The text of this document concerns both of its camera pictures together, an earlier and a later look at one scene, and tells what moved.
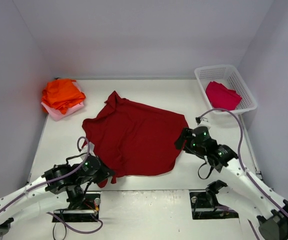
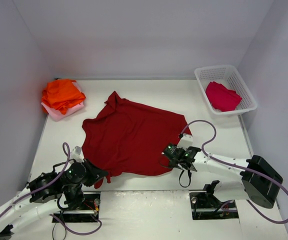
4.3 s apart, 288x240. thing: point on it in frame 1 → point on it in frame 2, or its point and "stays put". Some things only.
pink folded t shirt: x=56 y=115 stays put
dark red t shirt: x=131 y=140 stays put
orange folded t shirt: x=61 y=94 stays put
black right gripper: x=184 y=139 → x=169 y=152
